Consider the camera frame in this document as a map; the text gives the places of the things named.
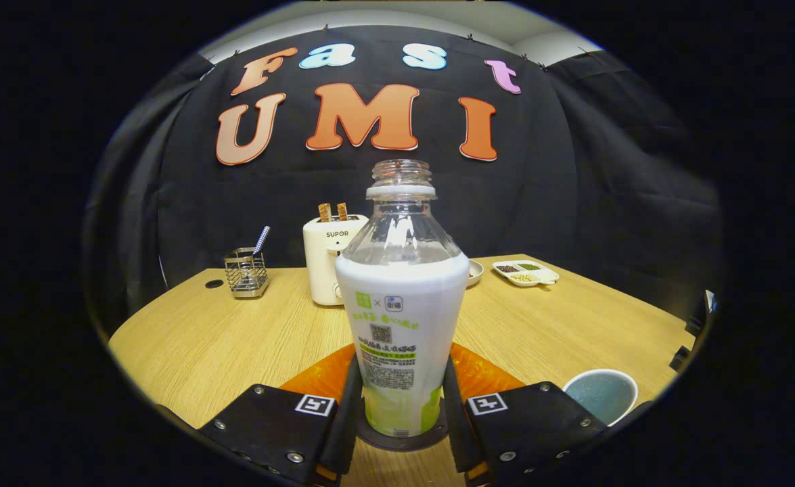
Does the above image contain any dark brown round coaster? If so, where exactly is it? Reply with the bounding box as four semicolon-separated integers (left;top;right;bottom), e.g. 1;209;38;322
355;399;449;453

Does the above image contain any white toaster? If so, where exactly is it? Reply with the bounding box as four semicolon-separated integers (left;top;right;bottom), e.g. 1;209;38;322
302;214;369;306

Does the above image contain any white divided snack dish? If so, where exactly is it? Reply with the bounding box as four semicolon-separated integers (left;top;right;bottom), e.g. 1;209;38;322
492;260;560;288

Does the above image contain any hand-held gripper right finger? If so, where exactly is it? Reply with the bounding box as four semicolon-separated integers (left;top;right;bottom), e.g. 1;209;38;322
441;342;609;486

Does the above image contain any clear juice bottle white label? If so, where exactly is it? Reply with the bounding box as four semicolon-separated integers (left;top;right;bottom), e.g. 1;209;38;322
335;159;471;439

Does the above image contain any black backdrop cloth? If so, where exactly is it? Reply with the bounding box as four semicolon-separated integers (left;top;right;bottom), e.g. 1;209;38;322
81;26;721;325

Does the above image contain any wooden table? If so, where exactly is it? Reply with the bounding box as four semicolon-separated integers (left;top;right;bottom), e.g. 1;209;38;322
108;254;697;487

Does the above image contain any white cup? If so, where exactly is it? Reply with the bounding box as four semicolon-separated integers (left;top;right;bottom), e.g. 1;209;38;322
562;369;639;427

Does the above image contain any wire mesh utensil holder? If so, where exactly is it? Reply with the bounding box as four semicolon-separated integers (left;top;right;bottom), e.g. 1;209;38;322
224;248;269;299

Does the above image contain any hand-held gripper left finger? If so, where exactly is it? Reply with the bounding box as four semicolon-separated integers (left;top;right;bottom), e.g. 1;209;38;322
198;344;364;486

